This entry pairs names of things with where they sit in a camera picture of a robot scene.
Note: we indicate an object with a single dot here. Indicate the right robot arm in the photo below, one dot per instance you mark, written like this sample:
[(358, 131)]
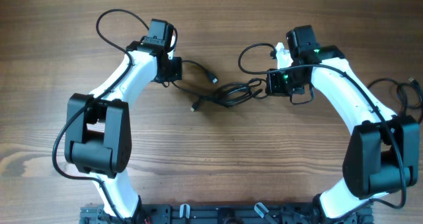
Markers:
[(382, 155)]

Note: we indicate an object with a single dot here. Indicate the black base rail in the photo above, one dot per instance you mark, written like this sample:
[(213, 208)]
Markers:
[(165, 214)]

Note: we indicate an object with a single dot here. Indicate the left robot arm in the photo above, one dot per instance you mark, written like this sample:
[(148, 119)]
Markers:
[(98, 138)]

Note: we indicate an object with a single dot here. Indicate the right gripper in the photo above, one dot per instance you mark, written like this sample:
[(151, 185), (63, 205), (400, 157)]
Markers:
[(275, 82)]

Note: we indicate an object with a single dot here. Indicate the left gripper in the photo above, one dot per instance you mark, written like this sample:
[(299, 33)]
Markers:
[(176, 74)]

